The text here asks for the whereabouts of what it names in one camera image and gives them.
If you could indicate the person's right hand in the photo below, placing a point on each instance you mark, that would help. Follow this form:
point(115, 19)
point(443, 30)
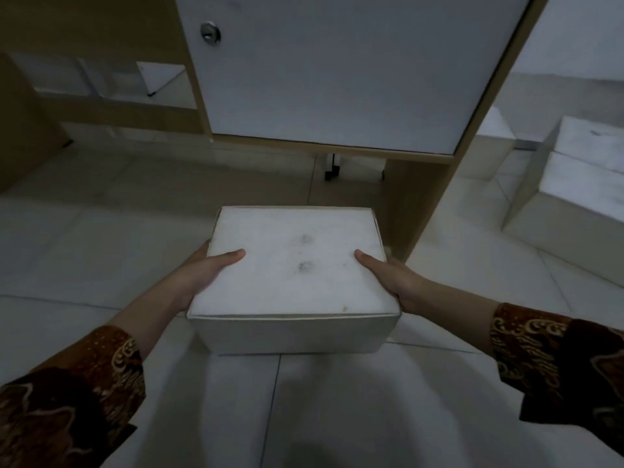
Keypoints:
point(390, 277)

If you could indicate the person's left hand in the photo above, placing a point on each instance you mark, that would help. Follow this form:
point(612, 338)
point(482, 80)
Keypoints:
point(201, 276)

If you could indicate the person's left thumb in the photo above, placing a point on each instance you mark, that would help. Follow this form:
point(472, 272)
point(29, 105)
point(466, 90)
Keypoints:
point(228, 257)

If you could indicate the person's right thumb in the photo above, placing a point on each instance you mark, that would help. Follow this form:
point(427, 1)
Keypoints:
point(374, 267)

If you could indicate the person's right forearm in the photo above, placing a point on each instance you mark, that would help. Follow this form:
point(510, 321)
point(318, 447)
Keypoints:
point(526, 350)

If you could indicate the person's left forearm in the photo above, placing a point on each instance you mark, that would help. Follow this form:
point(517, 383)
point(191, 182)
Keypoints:
point(83, 385)

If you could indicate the black caster wheel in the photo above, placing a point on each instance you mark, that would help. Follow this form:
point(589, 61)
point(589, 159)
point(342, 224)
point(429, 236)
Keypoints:
point(332, 169)

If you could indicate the wooden desk cabinet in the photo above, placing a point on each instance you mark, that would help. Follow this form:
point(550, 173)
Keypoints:
point(253, 107)

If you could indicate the small white cardboard box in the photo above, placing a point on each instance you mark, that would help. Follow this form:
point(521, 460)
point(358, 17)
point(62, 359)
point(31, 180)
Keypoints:
point(490, 146)

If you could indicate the white cabinet door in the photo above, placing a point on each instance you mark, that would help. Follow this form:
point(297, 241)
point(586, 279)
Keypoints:
point(351, 68)

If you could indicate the large white cardboard box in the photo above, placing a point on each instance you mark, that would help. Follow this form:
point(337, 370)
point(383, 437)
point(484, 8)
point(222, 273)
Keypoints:
point(570, 194)

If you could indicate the silver cabinet lock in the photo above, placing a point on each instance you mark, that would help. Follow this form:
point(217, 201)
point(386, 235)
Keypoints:
point(210, 32)

